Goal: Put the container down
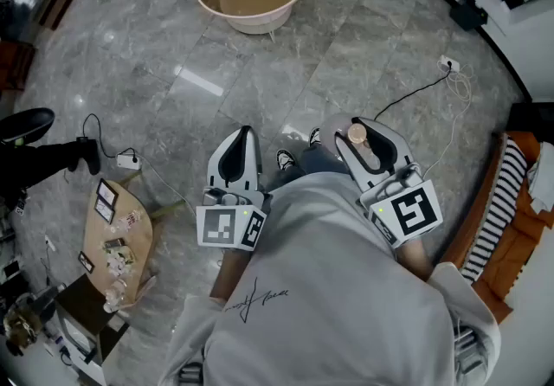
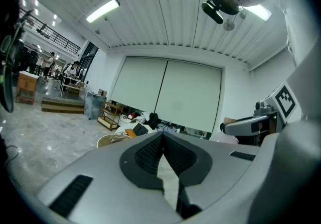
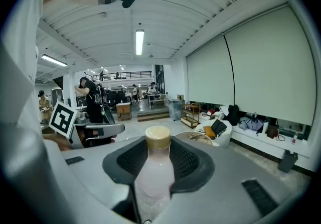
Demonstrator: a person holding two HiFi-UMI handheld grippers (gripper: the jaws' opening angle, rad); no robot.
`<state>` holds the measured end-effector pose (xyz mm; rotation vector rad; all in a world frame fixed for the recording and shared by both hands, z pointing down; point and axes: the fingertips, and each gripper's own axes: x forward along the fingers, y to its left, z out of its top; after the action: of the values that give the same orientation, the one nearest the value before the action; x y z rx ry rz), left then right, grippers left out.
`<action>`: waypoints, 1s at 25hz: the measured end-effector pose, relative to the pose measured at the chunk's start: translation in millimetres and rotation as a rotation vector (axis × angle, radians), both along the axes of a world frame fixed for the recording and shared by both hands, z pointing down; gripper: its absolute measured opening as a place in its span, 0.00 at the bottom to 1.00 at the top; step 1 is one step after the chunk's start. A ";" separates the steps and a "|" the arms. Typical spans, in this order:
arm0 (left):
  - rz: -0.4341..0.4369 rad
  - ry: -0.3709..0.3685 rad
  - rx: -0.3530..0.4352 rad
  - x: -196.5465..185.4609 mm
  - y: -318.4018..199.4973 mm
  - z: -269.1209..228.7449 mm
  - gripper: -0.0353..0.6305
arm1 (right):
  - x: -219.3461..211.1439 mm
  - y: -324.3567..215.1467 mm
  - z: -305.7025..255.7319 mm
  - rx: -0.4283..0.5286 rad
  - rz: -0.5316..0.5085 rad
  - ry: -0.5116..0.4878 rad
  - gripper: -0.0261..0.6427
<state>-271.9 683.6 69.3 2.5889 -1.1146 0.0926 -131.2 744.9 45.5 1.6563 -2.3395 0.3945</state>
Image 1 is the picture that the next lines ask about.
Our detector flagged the person's left forearm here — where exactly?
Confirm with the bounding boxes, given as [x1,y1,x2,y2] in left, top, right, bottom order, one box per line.
[210,248,254,301]

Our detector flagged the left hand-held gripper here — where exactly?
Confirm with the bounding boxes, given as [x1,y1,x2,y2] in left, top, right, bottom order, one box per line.
[196,125,272,252]

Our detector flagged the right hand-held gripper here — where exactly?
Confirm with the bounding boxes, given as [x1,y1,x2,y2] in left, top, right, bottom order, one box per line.
[335,117,443,249]

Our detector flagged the clear glass vase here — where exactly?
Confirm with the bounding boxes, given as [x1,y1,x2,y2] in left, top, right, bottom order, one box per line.
[102,279,127,312]

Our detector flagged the person's right forearm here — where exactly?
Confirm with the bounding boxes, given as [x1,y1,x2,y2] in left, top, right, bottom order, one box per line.
[396,239,436,284]

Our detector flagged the white cable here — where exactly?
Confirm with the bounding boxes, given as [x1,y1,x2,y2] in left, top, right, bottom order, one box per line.
[422,66,475,177]

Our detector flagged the wooden side table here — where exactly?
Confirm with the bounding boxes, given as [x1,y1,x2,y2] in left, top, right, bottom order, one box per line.
[81,170,187,312]

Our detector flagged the small pink round object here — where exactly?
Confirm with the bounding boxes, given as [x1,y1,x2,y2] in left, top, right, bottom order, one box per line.
[319,113,384,171]

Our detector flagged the black cable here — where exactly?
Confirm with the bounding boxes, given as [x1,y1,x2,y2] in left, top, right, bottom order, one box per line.
[81,113,122,158]
[374,71,451,121]

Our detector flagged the person's blue jeans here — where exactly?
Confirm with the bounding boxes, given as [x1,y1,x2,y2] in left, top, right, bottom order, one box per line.
[298,144,354,177]

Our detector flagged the black picture frame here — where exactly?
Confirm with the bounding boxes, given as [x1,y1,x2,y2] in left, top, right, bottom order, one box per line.
[77,250,96,275]
[95,178,119,209]
[93,196,116,224]

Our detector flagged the pink printed card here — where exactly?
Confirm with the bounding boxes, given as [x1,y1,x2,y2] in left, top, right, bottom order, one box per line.
[113,209,144,233]

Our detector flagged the white flower bunch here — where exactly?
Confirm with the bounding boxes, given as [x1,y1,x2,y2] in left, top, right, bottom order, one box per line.
[102,245,135,278]

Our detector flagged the black box device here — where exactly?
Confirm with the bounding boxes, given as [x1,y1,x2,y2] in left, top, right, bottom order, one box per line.
[449,0,489,33]

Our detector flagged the white cloth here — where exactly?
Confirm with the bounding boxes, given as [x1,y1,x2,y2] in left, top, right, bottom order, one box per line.
[525,154,554,212]

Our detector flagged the person's light grey sweatshirt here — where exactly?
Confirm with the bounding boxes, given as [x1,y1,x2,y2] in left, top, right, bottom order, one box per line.
[159,170,501,386]

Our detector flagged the orange sofa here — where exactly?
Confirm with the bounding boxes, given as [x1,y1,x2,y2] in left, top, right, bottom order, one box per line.
[441,131,554,325]

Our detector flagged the dark brown wooden cabinet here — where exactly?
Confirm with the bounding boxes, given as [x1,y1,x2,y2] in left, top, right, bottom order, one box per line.
[0,42,35,91]

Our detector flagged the black chair seat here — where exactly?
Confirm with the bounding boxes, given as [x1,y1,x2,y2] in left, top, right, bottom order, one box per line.
[0,106,56,145]

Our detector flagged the person's left shoe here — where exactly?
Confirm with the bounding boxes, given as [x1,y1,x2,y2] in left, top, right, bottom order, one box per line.
[275,149,298,171]

